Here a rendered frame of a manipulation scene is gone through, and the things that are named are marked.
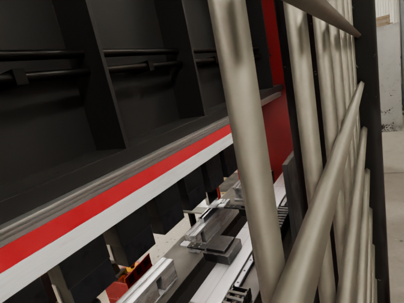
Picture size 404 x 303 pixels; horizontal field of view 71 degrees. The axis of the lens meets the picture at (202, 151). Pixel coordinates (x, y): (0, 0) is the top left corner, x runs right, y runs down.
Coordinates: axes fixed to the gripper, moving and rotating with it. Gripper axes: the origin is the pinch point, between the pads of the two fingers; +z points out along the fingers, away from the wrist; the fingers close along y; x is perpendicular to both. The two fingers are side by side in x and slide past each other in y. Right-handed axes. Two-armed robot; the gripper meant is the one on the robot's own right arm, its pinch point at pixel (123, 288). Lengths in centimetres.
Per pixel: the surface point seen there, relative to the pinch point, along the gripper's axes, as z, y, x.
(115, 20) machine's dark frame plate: -99, 73, -10
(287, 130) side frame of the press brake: -26, 79, 121
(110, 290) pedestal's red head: -3.5, -2.7, -4.9
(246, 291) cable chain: -9, 81, -22
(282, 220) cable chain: -8, 85, 18
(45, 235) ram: -50, 50, -47
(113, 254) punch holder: -31, 40, -26
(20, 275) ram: -45, 48, -55
